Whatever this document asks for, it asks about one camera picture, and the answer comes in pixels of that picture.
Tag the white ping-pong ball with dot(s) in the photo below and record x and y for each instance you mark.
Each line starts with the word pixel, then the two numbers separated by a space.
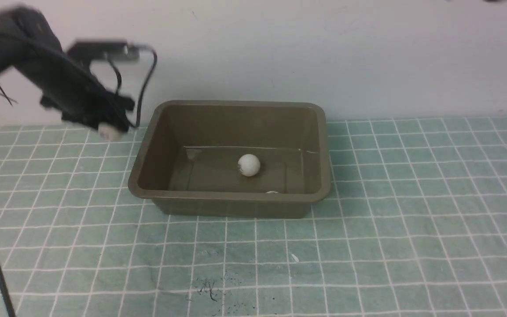
pixel 249 165
pixel 109 133

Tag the green checkered tablecloth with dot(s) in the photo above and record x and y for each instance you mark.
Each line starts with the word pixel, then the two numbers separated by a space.
pixel 415 226

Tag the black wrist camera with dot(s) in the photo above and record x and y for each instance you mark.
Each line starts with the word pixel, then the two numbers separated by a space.
pixel 87 51

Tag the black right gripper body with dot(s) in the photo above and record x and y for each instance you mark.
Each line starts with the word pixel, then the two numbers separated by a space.
pixel 69 87

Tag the white ping-pong ball in bin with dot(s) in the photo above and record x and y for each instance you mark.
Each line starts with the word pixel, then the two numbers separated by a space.
pixel 249 165

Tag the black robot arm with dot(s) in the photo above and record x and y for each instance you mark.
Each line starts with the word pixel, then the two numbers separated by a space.
pixel 28 45

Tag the olive plastic storage bin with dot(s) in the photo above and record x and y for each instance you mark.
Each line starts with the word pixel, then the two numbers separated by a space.
pixel 187 163

